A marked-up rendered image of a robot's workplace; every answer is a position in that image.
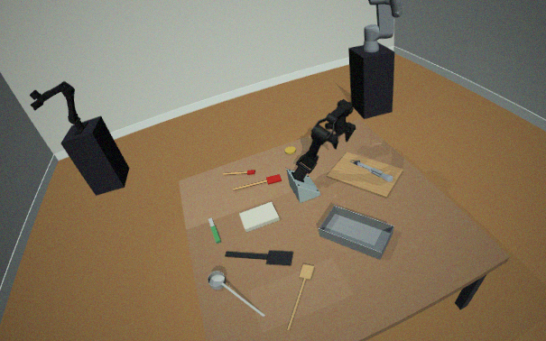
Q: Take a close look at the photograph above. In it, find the light wooden board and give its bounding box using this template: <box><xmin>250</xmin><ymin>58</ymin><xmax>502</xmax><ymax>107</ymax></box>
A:
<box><xmin>328</xmin><ymin>152</ymin><xmax>403</xmax><ymax>198</ymax></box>

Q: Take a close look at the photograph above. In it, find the red spatula with wooden handle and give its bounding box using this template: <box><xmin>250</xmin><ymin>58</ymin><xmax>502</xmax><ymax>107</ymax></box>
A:
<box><xmin>233</xmin><ymin>174</ymin><xmax>282</xmax><ymax>190</ymax></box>

